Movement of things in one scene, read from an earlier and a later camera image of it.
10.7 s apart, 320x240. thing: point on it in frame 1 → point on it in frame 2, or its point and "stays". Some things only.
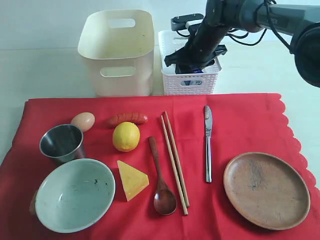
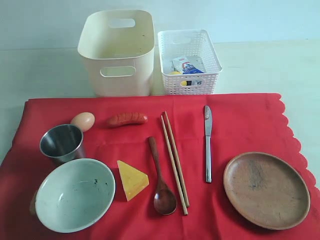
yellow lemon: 126,136 → 183,83
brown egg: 85,120 stays
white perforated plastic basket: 170,41 stays
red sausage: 134,117 stays
